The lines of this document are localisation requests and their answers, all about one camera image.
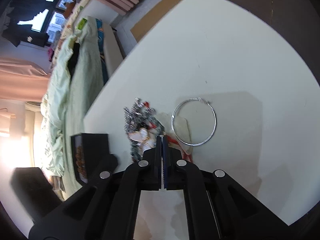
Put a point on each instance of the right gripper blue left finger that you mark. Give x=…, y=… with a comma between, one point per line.
x=105, y=208

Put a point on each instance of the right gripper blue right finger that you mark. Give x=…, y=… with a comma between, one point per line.
x=217, y=206

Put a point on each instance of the red string white pendant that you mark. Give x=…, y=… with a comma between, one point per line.
x=141, y=128

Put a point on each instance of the silver bangle hoop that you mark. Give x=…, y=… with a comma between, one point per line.
x=201, y=118

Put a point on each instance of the white tissue paper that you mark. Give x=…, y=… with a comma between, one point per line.
x=182, y=130

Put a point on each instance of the black jewelry box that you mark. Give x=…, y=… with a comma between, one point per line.
x=88, y=150

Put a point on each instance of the light green duvet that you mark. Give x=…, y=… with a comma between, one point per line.
x=53, y=109

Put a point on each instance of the pink curtain left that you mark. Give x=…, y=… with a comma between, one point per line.
x=22, y=80

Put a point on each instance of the green bed mattress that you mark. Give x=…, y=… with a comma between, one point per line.
x=86, y=83

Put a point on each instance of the black garment on bed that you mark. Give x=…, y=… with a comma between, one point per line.
x=73, y=59

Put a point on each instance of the green tissue box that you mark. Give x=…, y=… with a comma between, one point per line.
x=80, y=25

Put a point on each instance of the hanging dark clothes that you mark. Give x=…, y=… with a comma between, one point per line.
x=25, y=10

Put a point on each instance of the brown plush toy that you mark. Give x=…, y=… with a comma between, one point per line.
x=68, y=10

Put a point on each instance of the floral window seat cushion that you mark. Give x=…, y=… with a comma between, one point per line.
x=67, y=29

